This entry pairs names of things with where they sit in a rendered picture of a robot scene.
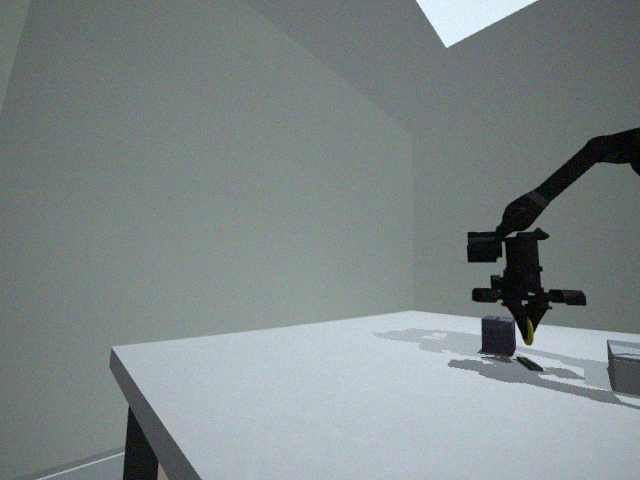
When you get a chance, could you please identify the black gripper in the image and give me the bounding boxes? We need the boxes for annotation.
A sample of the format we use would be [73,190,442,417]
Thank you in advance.
[471,261,587,341]

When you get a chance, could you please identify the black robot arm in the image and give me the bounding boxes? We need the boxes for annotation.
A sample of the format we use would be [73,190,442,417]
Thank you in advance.
[467,127,640,263]

